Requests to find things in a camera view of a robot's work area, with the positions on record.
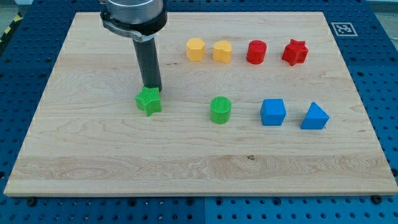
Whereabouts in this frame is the white fiducial marker tag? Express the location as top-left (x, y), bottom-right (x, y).
top-left (331, 22), bottom-right (358, 37)

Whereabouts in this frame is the wooden board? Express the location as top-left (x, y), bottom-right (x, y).
top-left (4, 12), bottom-right (397, 197)

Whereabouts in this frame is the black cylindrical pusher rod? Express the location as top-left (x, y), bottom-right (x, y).
top-left (133, 39), bottom-right (162, 91)

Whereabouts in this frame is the blue cube block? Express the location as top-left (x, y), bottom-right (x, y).
top-left (260, 99), bottom-right (286, 126)

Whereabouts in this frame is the black screw bottom left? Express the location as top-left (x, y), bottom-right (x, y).
top-left (25, 197), bottom-right (37, 207)

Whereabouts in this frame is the black screw bottom right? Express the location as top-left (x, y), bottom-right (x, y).
top-left (371, 195), bottom-right (383, 205)

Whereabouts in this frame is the green star block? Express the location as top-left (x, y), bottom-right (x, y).
top-left (135, 86), bottom-right (162, 116)

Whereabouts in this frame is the red star block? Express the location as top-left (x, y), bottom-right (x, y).
top-left (282, 39), bottom-right (308, 66)

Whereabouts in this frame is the black screw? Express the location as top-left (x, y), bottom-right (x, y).
top-left (371, 195), bottom-right (383, 205)
top-left (25, 197), bottom-right (37, 207)

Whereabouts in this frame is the green cylinder block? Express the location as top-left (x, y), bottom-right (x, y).
top-left (210, 96), bottom-right (232, 124)

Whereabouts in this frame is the yellow hexagon block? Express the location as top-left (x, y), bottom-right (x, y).
top-left (186, 38), bottom-right (205, 62)

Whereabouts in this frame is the yellow heart block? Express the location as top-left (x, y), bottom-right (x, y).
top-left (213, 40), bottom-right (233, 63)

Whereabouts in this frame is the blue triangular prism block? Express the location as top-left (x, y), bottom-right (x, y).
top-left (300, 102), bottom-right (330, 129)

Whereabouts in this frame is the red cylinder block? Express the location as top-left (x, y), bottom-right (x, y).
top-left (246, 40), bottom-right (267, 65)

